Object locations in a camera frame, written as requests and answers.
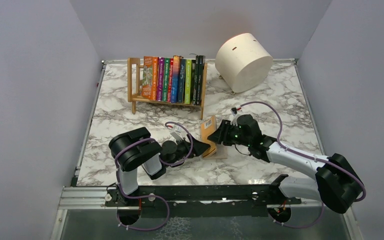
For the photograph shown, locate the plain orange paperback book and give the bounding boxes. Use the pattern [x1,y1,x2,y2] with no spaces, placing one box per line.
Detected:
[200,115,228,160]

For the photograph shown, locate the blue cover paperback book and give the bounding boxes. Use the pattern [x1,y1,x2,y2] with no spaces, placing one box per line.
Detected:
[170,55,183,103]

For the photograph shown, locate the wooden dowel rack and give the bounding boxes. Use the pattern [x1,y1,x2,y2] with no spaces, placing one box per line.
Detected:
[127,57,208,120]

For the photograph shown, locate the dark green hardcover book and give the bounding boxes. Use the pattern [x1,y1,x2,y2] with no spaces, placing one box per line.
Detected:
[196,55,206,106]

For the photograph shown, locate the purple spine paperback book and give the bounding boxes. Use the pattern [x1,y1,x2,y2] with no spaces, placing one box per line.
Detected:
[156,57,165,101]

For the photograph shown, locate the orange cartoon paperback book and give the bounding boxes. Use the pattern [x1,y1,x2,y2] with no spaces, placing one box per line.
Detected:
[141,56,159,101]

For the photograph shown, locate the red spine paperback book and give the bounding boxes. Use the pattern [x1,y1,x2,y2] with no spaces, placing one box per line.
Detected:
[167,58,174,103]

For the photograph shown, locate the green cartoon paperback book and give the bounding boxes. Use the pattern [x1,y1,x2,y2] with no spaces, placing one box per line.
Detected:
[162,58,171,102]

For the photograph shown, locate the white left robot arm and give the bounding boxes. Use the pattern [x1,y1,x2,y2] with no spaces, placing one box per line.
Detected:
[108,122,211,197]

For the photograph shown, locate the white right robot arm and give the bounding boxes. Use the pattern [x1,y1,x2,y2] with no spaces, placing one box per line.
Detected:
[207,114,365,214]

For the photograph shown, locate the cream cylindrical lamp shade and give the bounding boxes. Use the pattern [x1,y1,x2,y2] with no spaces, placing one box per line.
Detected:
[215,33,274,93]

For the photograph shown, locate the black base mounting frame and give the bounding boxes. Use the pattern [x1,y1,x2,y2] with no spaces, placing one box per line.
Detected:
[104,184,302,218]

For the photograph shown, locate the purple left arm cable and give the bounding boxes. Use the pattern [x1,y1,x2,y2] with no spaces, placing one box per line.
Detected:
[114,121,195,200]

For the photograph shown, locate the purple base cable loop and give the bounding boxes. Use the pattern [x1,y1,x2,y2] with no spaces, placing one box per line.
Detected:
[116,194,171,232]

